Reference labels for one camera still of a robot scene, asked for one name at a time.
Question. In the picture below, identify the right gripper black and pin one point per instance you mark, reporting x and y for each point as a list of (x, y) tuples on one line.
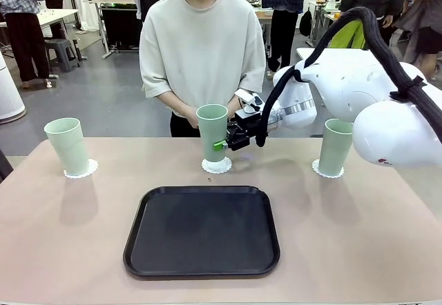
[(248, 129)]

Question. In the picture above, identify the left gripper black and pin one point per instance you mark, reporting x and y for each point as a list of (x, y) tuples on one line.
[(2, 167)]

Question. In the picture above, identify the light green plastic cup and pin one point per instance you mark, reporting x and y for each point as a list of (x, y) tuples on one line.
[(336, 146), (212, 132), (65, 146)]

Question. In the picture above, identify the white lace paper coaster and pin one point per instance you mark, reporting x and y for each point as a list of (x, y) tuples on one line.
[(315, 169), (215, 167), (94, 167)]

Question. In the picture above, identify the person's right forearm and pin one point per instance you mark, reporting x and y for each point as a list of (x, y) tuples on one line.
[(172, 99)]

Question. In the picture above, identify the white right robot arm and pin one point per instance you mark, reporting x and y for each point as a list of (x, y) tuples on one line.
[(345, 84)]

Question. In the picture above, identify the person's right hand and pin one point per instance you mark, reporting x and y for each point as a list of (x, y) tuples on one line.
[(192, 117)]

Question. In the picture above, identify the white cylindrical air purifier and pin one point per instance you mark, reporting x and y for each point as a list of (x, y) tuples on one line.
[(8, 91)]

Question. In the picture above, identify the person's beige shirt torso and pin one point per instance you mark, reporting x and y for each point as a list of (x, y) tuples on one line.
[(203, 49)]

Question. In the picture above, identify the black plastic tray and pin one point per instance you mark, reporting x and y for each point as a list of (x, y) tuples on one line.
[(207, 236)]

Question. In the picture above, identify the large white table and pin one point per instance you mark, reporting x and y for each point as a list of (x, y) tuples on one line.
[(305, 52)]

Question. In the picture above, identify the grey plastic stool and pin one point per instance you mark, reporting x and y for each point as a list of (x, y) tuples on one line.
[(62, 53)]

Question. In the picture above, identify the black hanging backpack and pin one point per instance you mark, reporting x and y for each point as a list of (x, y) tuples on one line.
[(305, 23)]

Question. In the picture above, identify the black background desk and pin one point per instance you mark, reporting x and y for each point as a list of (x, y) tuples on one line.
[(119, 25)]

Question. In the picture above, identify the grey background desk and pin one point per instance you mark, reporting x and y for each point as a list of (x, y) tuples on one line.
[(319, 11)]

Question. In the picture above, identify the small white work table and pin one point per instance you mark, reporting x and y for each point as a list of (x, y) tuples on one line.
[(58, 15)]

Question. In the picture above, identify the bystander in grey clothes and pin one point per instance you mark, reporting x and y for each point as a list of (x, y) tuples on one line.
[(423, 18)]

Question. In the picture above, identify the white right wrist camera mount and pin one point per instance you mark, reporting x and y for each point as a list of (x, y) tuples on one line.
[(247, 99)]

